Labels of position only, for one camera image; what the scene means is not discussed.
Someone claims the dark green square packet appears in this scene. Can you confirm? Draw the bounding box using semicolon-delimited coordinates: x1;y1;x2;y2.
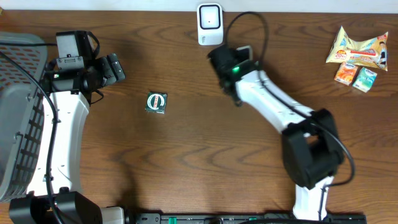
145;91;168;114

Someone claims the orange white tissue pack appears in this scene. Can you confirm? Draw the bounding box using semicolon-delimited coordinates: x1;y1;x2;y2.
334;62;358;86

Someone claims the teal tissue pack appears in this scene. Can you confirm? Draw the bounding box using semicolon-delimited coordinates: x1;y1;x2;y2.
353;67;377;93

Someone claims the cream snack bag blue trim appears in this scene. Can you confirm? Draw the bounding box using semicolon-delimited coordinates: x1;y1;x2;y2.
326;26;389;71

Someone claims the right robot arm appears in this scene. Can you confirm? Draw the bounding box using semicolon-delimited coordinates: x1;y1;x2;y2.
207;45;344;221

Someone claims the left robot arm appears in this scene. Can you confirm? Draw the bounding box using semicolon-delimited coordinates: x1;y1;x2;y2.
1;30;131;223

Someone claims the white barcode scanner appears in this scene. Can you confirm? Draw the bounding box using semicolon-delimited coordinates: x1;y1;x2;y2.
197;3;224;45

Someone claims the grey plastic mesh basket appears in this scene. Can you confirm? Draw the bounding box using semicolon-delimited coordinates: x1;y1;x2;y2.
1;32;47;202

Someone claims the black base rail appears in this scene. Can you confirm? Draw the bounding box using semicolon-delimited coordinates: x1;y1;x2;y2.
134;213;368;224

